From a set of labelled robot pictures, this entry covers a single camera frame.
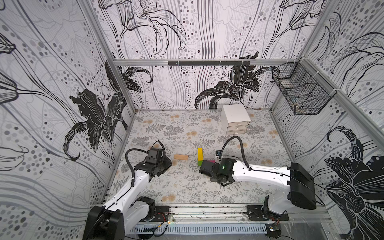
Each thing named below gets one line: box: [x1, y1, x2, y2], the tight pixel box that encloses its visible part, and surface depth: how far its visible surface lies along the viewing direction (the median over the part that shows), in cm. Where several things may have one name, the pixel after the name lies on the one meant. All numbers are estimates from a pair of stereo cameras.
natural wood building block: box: [174, 154, 189, 161], surface depth 95 cm
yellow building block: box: [197, 147, 204, 161], surface depth 95 cm
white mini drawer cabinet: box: [221, 104, 251, 136], surface depth 99 cm
